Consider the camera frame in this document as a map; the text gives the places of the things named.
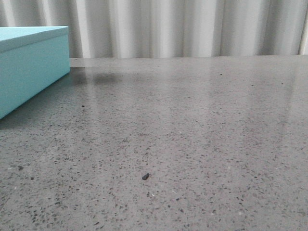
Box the light blue storage box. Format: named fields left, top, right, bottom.
left=0, top=26, right=70, bottom=117

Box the small black debris chip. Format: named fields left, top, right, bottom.
left=141, top=173, right=150, bottom=180

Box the white pleated curtain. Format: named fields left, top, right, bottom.
left=0, top=0, right=308, bottom=58

